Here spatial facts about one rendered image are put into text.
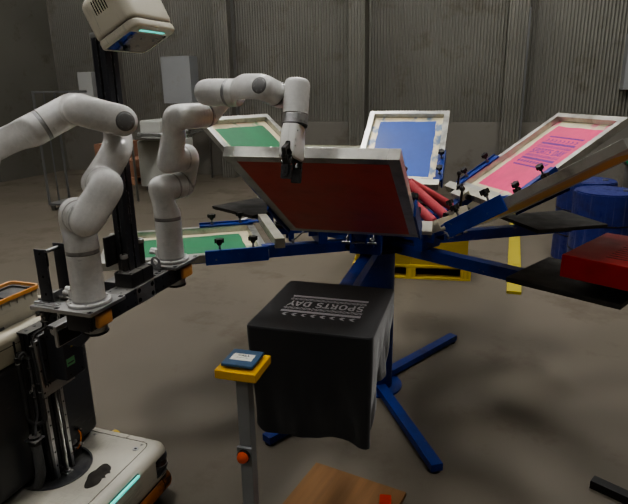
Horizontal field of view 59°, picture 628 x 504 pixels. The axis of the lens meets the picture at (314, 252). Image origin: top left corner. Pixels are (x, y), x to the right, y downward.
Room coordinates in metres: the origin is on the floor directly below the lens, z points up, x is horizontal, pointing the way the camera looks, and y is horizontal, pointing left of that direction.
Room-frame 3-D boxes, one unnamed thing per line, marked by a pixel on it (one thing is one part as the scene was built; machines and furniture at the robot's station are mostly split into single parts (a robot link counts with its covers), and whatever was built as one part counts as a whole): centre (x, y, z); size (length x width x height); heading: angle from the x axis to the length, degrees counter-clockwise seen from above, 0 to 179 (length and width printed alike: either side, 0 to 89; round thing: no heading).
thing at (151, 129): (10.22, 2.63, 0.62); 2.61 x 0.65 x 1.23; 161
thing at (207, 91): (1.90, 0.33, 1.69); 0.21 x 0.15 x 0.16; 59
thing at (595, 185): (5.24, -2.68, 0.41); 1.12 x 0.68 x 0.82; 156
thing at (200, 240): (2.83, 0.52, 1.05); 1.08 x 0.61 x 0.23; 103
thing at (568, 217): (3.19, -1.01, 0.91); 1.34 x 0.41 x 0.08; 103
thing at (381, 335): (1.91, -0.24, 0.74); 0.46 x 0.04 x 0.42; 163
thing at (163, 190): (1.99, 0.52, 1.37); 0.13 x 0.10 x 0.16; 149
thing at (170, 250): (1.99, 0.54, 1.21); 0.16 x 0.13 x 0.15; 71
